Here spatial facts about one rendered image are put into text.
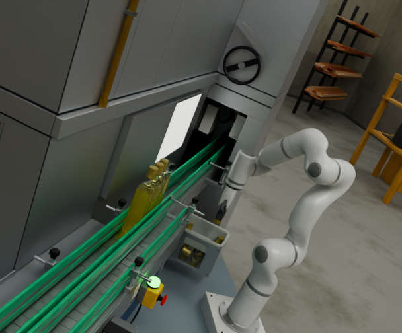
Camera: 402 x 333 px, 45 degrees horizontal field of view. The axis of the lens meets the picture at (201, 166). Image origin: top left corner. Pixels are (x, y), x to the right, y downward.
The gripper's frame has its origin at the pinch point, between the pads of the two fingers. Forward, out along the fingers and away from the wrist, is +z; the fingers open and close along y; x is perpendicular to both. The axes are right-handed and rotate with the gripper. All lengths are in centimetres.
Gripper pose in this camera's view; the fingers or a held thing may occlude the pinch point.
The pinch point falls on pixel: (220, 214)
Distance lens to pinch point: 219.0
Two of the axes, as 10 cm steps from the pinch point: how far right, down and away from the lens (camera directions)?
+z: -3.6, 8.7, 3.5
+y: -3.0, 2.5, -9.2
